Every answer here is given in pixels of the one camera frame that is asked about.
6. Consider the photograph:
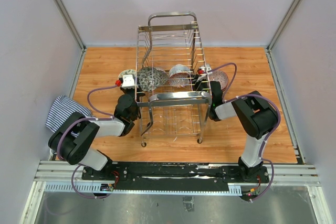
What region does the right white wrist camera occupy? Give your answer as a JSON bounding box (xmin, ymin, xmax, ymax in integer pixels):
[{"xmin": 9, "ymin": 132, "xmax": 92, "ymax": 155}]
[{"xmin": 197, "ymin": 63, "xmax": 212, "ymax": 81}]

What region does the aluminium frame rail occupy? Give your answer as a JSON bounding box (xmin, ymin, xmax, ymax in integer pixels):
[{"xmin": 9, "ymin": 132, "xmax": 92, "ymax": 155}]
[{"xmin": 38, "ymin": 0, "xmax": 87, "ymax": 51}]

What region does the grey slotted cable duct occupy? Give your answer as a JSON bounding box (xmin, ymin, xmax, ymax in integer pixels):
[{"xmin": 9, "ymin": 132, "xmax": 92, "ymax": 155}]
[{"xmin": 44, "ymin": 182, "xmax": 243, "ymax": 196}]

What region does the red ikat pattern bowl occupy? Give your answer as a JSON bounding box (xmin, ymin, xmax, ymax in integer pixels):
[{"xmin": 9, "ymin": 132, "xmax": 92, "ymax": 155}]
[{"xmin": 209, "ymin": 70, "xmax": 228, "ymax": 91}]

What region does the blue striped cloth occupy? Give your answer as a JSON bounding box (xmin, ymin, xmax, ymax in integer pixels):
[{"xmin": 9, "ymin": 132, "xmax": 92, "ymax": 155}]
[{"xmin": 45, "ymin": 95, "xmax": 92, "ymax": 133}]

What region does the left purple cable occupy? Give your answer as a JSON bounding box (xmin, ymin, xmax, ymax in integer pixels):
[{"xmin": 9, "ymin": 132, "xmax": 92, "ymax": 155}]
[{"xmin": 44, "ymin": 79, "xmax": 124, "ymax": 216}]

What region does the brown diamond pattern bowl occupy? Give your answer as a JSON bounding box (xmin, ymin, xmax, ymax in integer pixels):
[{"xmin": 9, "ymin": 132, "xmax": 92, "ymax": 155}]
[{"xmin": 156, "ymin": 68, "xmax": 169, "ymax": 86}]

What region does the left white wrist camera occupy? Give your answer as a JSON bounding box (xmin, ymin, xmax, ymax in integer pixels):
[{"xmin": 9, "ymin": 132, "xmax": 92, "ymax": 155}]
[{"xmin": 121, "ymin": 74, "xmax": 136, "ymax": 89}]

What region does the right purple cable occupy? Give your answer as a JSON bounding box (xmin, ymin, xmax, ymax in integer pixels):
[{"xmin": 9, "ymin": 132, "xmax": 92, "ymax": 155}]
[{"xmin": 197, "ymin": 62, "xmax": 282, "ymax": 204}]

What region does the silver wire dish rack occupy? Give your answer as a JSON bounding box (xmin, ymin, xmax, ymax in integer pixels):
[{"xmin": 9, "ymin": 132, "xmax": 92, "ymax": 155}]
[{"xmin": 135, "ymin": 11, "xmax": 212, "ymax": 147}]

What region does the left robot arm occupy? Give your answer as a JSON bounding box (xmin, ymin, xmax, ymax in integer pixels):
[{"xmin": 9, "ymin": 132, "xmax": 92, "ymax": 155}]
[{"xmin": 46, "ymin": 88, "xmax": 141, "ymax": 180}]

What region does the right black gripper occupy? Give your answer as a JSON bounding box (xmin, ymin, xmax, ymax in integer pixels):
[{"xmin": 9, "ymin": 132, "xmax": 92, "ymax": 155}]
[{"xmin": 187, "ymin": 74, "xmax": 211, "ymax": 106}]

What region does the yellow rim leaf bowl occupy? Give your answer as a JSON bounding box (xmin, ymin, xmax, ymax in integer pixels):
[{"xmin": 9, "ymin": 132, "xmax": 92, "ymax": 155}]
[{"xmin": 118, "ymin": 69, "xmax": 136, "ymax": 79}]

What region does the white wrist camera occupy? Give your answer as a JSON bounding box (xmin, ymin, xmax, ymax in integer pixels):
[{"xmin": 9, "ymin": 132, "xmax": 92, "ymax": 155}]
[
  {"xmin": 121, "ymin": 74, "xmax": 136, "ymax": 89},
  {"xmin": 197, "ymin": 63, "xmax": 212, "ymax": 81}
]

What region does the red geometric pattern bowl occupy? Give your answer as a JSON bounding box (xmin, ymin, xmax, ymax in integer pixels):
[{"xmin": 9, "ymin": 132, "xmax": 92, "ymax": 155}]
[{"xmin": 168, "ymin": 71, "xmax": 190, "ymax": 88}]

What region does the black leaf coral bowl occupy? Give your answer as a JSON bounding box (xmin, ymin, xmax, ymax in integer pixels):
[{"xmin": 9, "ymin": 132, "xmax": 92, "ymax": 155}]
[{"xmin": 137, "ymin": 67, "xmax": 161, "ymax": 92}]

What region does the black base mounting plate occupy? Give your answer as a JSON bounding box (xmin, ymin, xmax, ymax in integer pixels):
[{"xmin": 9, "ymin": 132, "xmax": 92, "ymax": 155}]
[{"xmin": 81, "ymin": 161, "xmax": 263, "ymax": 189}]

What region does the purple cable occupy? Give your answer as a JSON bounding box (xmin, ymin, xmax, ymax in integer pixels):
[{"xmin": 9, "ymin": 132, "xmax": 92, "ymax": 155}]
[
  {"xmin": 197, "ymin": 62, "xmax": 282, "ymax": 204},
  {"xmin": 44, "ymin": 79, "xmax": 124, "ymax": 216}
]

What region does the plain white bowl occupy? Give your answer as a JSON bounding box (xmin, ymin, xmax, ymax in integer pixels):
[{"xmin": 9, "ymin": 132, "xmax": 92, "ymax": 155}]
[{"xmin": 169, "ymin": 64, "xmax": 190, "ymax": 74}]

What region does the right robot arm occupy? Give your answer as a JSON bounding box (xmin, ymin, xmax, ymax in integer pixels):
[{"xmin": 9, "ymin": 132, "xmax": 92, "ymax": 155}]
[{"xmin": 191, "ymin": 71, "xmax": 281, "ymax": 183}]

